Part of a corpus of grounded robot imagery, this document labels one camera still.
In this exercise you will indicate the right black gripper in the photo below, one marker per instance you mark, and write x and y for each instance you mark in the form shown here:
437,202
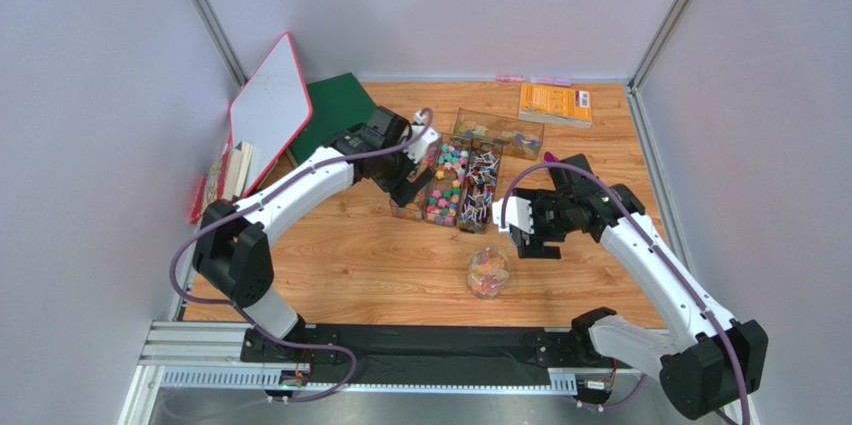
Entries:
538,233

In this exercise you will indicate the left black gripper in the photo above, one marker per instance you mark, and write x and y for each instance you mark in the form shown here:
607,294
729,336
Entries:
401,189

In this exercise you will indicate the three-compartment clear candy box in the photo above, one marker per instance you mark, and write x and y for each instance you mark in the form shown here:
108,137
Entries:
461,191

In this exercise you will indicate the single clear candy box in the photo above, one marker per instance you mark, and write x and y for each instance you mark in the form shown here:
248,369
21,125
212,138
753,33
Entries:
520,139

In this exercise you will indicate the clear plastic jar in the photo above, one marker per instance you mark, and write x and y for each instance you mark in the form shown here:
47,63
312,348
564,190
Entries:
488,272

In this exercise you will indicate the purple plastic scoop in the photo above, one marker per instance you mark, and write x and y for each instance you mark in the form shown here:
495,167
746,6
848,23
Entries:
551,158

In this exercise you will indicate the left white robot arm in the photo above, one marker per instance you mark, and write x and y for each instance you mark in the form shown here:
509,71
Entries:
232,249

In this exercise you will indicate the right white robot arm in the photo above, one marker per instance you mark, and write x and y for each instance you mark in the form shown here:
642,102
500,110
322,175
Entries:
666,278

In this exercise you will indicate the orange book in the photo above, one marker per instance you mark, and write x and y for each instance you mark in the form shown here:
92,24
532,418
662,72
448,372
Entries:
555,105

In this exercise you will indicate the green binder folder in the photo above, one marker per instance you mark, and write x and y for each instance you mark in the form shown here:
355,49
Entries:
338,103

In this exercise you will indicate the red-framed whiteboard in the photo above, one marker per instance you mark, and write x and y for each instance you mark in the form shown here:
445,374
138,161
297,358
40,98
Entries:
270,110

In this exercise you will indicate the stack of books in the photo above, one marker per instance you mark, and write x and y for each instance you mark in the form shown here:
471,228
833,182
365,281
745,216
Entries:
225,179

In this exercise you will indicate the black base mat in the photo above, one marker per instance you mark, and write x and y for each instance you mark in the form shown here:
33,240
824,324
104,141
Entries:
427,355

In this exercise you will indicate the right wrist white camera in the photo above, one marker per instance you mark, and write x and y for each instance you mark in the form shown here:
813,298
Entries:
513,212

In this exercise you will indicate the wrist white camera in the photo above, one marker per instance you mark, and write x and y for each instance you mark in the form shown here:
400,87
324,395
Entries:
513,212
424,136

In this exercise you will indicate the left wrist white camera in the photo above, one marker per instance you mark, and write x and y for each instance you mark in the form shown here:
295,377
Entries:
424,136

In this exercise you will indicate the aluminium rail frame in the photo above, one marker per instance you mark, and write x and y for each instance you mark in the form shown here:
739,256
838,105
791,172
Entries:
184,355

